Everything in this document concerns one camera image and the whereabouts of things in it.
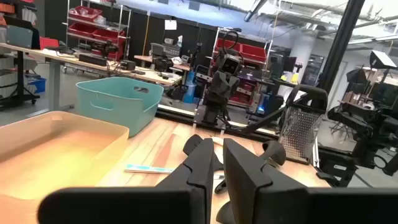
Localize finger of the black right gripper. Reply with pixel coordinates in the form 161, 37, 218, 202
225, 76, 241, 100
212, 76, 227, 102

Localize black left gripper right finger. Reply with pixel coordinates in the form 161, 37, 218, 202
223, 138, 308, 224

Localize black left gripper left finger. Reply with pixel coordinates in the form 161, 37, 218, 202
155, 138, 216, 224

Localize black slotted spatula steel neck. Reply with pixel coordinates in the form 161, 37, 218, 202
182, 133, 224, 171

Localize blue white patterned handle knife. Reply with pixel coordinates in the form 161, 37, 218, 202
124, 164, 175, 174

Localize metal rack with red bins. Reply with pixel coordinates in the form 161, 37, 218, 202
211, 27, 273, 108
63, 0, 133, 63

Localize blue water jug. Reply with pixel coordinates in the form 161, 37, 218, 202
182, 70, 197, 104

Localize teal plastic bin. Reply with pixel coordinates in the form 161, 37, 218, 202
75, 77, 165, 138

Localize orange plastic tray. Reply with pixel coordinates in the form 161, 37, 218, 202
0, 111, 130, 224

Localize black studio softbox light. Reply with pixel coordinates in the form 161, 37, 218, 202
369, 49, 398, 70

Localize long wooden workbench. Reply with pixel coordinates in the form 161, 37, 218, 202
0, 42, 183, 113

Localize blue plastic crate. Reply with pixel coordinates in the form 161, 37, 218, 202
27, 77, 47, 95

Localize black diagonal frame strut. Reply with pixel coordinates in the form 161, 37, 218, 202
223, 105, 287, 134

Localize black aluminium mounting rail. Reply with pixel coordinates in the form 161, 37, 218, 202
155, 104, 280, 141

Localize black upright frame post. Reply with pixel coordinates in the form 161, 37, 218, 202
317, 0, 366, 94

